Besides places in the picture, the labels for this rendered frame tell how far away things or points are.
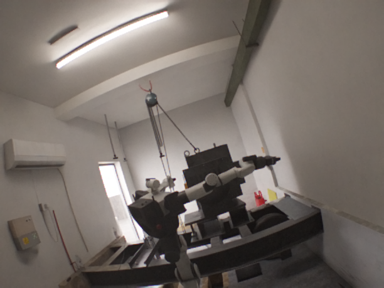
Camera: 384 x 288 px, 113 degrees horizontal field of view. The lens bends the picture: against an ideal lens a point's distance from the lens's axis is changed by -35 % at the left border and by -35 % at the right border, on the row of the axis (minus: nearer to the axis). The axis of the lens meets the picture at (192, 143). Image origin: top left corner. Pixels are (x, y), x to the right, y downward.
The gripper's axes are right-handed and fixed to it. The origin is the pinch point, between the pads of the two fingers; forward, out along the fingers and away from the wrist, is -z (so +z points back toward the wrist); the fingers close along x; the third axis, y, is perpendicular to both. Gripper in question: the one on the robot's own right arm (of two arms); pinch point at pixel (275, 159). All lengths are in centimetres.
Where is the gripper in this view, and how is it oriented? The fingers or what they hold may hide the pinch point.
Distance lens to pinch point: 143.6
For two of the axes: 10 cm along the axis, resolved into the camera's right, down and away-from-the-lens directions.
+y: -1.5, -9.8, -1.2
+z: -9.7, 1.7, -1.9
